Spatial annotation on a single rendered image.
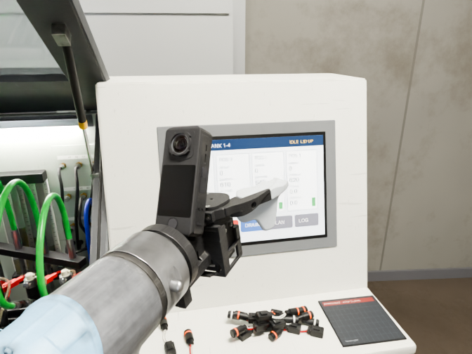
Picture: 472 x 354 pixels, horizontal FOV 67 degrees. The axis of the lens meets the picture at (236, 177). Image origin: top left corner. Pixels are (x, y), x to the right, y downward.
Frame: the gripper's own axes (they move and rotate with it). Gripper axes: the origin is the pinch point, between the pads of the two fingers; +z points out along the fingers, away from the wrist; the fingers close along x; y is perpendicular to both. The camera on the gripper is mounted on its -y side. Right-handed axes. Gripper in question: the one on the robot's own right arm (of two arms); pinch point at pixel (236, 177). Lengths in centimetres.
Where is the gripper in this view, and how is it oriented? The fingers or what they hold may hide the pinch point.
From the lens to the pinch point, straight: 51.0
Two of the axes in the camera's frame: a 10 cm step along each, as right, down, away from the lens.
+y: 1.3, 9.5, 2.9
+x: 9.2, 0.0, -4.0
